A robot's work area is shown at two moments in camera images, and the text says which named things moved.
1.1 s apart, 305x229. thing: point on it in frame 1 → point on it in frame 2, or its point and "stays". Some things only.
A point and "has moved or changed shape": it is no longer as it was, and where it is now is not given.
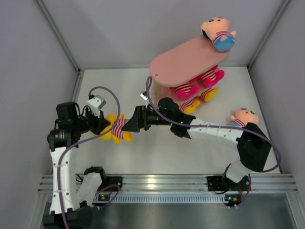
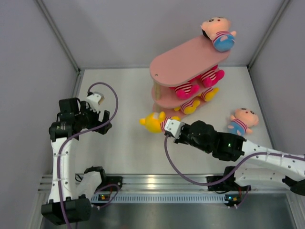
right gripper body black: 153,118 → 185,137
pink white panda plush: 212,76 stays
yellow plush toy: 117,133 has moved or changed shape
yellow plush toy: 189,107 stays
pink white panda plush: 185,91 stays
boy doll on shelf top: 216,29 stays
